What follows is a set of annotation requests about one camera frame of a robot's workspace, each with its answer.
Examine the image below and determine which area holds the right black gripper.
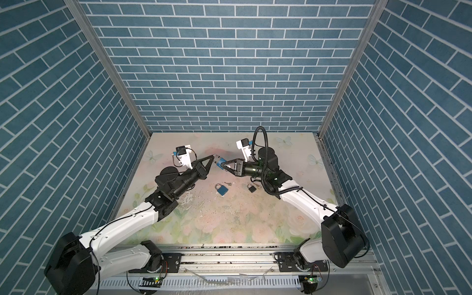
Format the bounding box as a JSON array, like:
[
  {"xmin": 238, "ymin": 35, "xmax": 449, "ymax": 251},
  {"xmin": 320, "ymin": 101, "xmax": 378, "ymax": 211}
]
[{"xmin": 222, "ymin": 159, "xmax": 269, "ymax": 180}]

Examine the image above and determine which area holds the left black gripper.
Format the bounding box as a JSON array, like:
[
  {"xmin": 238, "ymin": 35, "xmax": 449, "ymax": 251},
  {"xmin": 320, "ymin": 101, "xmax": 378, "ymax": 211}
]
[{"xmin": 172, "ymin": 157, "xmax": 216, "ymax": 202}]

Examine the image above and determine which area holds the black padlock with keys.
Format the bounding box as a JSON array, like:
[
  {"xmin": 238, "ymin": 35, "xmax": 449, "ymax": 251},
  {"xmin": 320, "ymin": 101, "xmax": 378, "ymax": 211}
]
[{"xmin": 247, "ymin": 184, "xmax": 261, "ymax": 193}]

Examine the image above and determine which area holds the blue padlock with key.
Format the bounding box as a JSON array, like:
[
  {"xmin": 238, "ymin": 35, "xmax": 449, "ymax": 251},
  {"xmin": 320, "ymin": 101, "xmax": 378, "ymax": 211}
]
[{"xmin": 214, "ymin": 155, "xmax": 226, "ymax": 170}]

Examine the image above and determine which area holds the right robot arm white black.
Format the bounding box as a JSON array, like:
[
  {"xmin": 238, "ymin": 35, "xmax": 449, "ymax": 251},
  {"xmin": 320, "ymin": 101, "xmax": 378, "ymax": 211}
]
[{"xmin": 216, "ymin": 126, "xmax": 371, "ymax": 270}]

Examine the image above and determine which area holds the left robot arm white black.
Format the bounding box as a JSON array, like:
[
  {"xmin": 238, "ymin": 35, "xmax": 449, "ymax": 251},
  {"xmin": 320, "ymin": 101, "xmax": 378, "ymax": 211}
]
[{"xmin": 44, "ymin": 156, "xmax": 215, "ymax": 295}]

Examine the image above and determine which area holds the floral table mat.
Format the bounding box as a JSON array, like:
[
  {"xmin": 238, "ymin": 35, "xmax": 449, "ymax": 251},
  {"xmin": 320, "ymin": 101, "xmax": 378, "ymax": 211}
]
[{"xmin": 118, "ymin": 132, "xmax": 337, "ymax": 246}]

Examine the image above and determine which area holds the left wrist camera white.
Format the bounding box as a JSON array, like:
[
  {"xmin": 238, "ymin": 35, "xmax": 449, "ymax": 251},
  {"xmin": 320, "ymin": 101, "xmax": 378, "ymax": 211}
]
[{"xmin": 172, "ymin": 145, "xmax": 197, "ymax": 169}]

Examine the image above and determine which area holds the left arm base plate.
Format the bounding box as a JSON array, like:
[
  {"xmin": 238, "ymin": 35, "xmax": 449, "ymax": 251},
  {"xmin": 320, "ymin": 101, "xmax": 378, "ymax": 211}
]
[{"xmin": 130, "ymin": 253, "xmax": 183, "ymax": 274}]

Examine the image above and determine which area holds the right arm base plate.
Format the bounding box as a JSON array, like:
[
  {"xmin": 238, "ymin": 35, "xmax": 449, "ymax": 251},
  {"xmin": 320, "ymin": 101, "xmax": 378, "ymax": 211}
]
[{"xmin": 273, "ymin": 252, "xmax": 328, "ymax": 272}]

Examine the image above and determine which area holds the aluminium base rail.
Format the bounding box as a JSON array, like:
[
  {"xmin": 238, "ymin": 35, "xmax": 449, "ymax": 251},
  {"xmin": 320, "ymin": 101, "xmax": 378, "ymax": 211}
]
[{"xmin": 84, "ymin": 247, "xmax": 390, "ymax": 295}]

